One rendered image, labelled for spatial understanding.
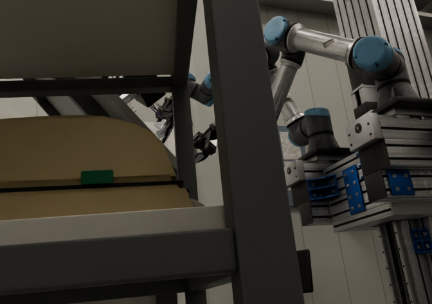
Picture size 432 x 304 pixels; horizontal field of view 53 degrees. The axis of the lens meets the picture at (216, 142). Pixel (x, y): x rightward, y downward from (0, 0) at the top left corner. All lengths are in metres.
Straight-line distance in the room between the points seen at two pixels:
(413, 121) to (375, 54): 0.26
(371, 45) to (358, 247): 3.28
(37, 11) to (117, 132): 0.25
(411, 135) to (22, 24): 1.22
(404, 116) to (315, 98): 3.37
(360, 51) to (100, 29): 1.01
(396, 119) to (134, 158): 1.12
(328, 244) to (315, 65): 2.02
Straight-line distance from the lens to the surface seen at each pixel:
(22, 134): 0.61
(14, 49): 0.85
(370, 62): 1.55
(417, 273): 1.77
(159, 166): 0.58
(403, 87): 1.66
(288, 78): 1.89
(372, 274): 4.69
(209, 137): 1.80
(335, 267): 4.45
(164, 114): 1.94
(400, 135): 1.54
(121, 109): 0.97
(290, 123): 2.16
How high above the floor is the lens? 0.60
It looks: 20 degrees up
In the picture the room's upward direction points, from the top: 6 degrees counter-clockwise
